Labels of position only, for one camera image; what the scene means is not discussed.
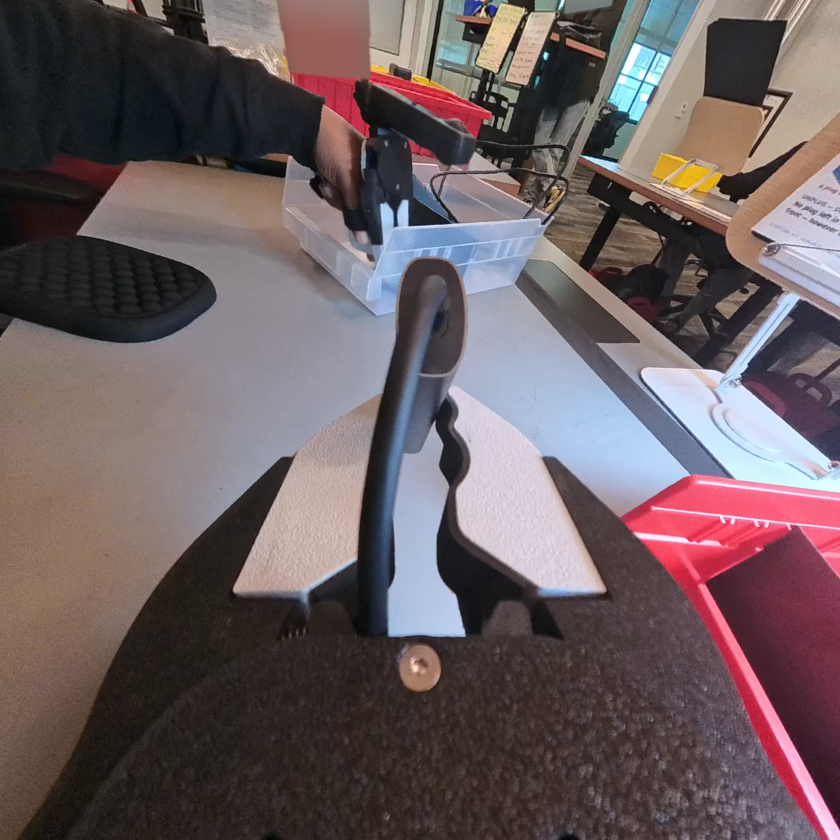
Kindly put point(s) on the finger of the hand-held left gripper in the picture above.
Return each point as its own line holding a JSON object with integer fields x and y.
{"x": 374, "y": 223}
{"x": 399, "y": 213}

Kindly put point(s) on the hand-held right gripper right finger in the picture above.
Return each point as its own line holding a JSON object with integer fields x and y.
{"x": 525, "y": 518}

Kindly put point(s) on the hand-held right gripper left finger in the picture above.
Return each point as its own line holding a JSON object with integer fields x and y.
{"x": 308, "y": 525}

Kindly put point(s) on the clear plastic bin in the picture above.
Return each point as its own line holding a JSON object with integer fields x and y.
{"x": 459, "y": 262}

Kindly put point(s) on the grey USB hub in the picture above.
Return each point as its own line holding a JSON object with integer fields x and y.
{"x": 446, "y": 354}

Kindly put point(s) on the red plastic bin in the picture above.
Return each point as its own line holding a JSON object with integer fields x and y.
{"x": 676, "y": 525}
{"x": 341, "y": 98}

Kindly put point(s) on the person's left forearm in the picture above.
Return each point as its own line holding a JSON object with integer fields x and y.
{"x": 131, "y": 79}

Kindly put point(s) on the person's left hand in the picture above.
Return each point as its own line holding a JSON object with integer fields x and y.
{"x": 341, "y": 164}

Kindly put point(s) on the brown upright board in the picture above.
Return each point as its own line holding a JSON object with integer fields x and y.
{"x": 499, "y": 36}
{"x": 530, "y": 49}

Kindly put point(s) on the white metal stand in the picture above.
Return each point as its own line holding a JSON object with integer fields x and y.
{"x": 689, "y": 407}

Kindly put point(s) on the red bag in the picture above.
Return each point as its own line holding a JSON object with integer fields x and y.
{"x": 607, "y": 277}
{"x": 794, "y": 400}

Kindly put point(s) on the yellow bin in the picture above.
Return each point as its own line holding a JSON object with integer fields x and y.
{"x": 669, "y": 167}

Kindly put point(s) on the black textured rounded object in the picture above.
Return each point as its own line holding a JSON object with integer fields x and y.
{"x": 98, "y": 289}

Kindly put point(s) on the clear page holder bar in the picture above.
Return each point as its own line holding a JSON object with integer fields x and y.
{"x": 800, "y": 269}

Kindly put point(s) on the printed instruction sheet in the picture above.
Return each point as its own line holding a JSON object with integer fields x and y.
{"x": 807, "y": 210}

